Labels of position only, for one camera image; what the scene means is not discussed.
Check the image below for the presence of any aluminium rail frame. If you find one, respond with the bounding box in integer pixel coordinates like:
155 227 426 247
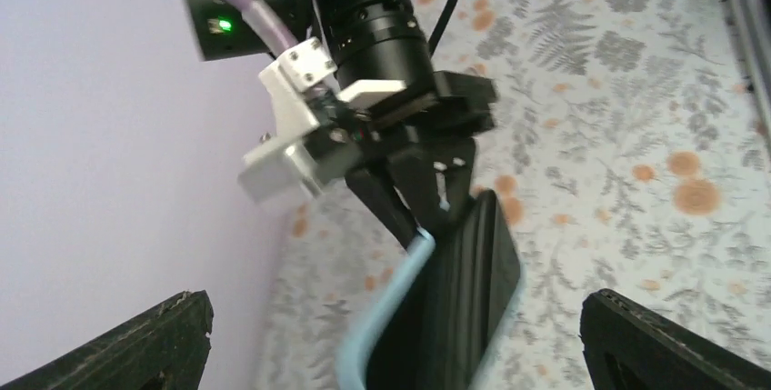
726 0 770 142

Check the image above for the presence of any blue-cased black phone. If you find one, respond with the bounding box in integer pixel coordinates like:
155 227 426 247
363 190 521 389

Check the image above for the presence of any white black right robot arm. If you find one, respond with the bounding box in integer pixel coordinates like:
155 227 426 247
185 0 500 249

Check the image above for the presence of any light blue phone case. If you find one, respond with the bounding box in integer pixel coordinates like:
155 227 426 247
335 227 522 389

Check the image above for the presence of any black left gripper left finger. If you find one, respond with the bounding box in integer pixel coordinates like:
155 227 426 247
1 291 214 390

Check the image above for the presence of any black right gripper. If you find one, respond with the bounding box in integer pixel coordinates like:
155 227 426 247
301 71 498 249

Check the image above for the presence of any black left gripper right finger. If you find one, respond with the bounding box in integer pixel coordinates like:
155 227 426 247
579 288 770 390

